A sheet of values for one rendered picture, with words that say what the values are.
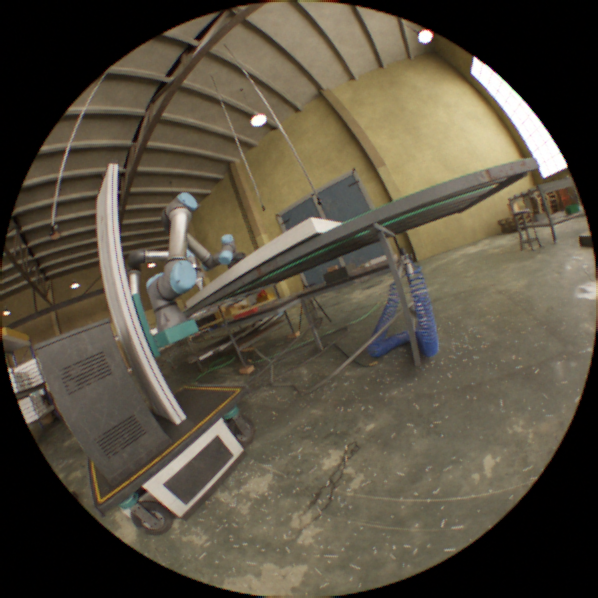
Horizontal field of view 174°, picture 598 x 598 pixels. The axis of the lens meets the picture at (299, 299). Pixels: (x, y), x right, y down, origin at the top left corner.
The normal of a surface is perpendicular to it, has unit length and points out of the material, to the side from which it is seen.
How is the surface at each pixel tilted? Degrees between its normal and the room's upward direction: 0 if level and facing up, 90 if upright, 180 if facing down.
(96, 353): 90
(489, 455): 0
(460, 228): 90
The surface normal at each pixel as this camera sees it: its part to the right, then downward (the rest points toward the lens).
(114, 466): 0.84, -0.29
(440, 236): -0.52, 0.27
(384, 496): -0.36, -0.93
